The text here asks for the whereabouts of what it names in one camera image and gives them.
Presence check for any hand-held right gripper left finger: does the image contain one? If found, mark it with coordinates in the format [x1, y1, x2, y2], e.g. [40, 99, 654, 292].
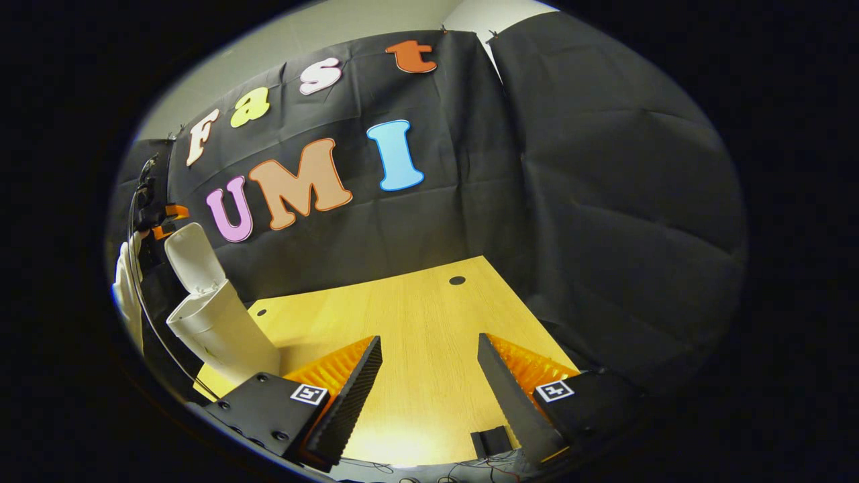
[201, 335, 383, 472]

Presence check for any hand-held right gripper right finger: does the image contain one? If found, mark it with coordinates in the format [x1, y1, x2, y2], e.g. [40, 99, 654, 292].
[478, 333, 645, 468]

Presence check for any white desktop garbage bin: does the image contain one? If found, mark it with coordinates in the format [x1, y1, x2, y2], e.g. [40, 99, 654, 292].
[164, 223, 283, 386]

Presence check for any wooden desktop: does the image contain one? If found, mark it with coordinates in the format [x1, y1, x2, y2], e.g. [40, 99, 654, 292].
[193, 255, 581, 470]

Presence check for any small black box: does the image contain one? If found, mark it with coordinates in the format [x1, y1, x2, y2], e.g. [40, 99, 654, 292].
[471, 426, 514, 460]

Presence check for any black backdrop cloth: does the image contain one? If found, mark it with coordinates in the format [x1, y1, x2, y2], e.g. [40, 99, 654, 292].
[107, 10, 749, 396]

